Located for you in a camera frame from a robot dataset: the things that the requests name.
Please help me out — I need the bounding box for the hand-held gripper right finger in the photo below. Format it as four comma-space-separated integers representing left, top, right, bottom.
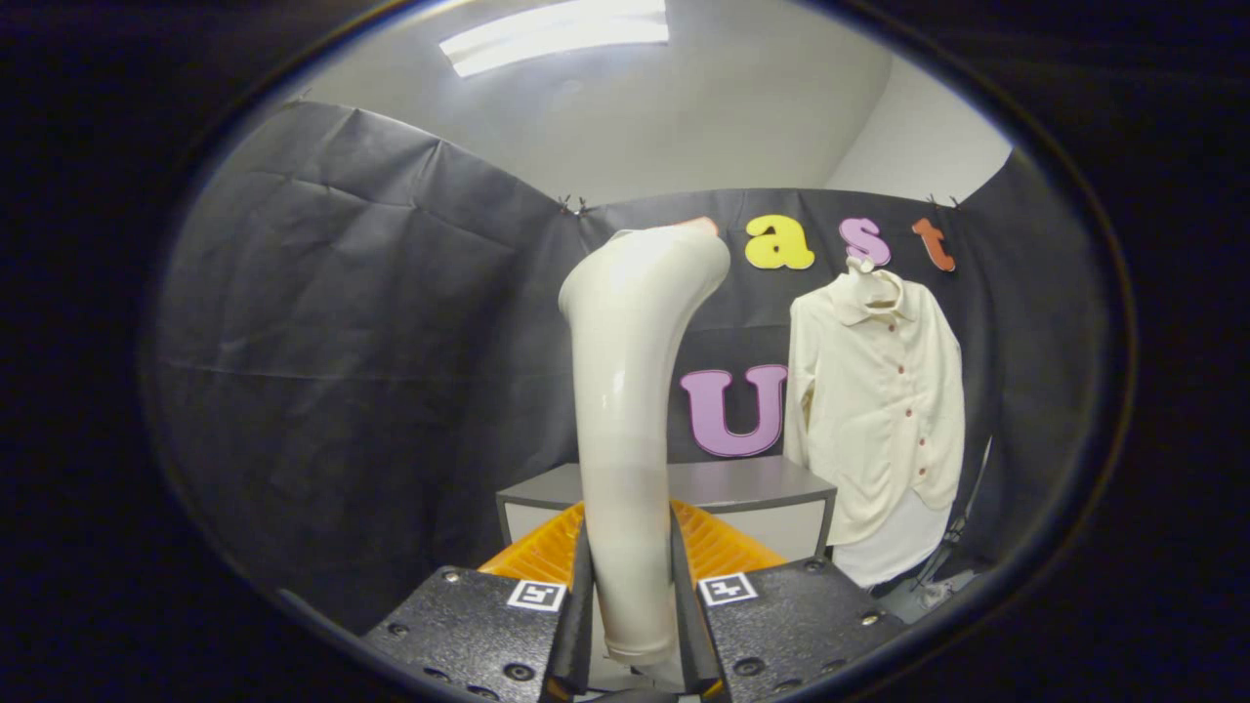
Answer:
669, 498, 909, 703

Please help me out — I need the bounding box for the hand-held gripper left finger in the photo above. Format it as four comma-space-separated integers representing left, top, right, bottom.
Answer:
361, 498, 594, 703

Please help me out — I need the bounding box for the cream button-up shirt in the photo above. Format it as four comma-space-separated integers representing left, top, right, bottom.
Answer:
784, 269, 968, 548

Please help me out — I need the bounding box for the white garment steamer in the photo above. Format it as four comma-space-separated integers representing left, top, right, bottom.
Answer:
559, 225, 731, 684

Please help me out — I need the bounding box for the white clothes hanger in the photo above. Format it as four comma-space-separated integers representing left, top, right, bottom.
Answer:
844, 256, 905, 310

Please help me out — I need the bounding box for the white hanging cloth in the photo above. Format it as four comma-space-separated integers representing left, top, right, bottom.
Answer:
832, 488, 950, 589

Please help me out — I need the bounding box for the grey-topped white cabinet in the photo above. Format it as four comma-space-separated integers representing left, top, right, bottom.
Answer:
496, 454, 839, 587

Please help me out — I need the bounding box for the thin metal stand pole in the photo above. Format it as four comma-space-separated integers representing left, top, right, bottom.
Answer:
918, 434, 994, 587

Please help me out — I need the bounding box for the black backdrop cloth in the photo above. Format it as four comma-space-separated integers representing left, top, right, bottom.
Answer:
146, 98, 1114, 636

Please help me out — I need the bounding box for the ceiling light panel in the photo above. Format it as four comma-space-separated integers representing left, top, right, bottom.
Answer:
439, 0, 670, 79

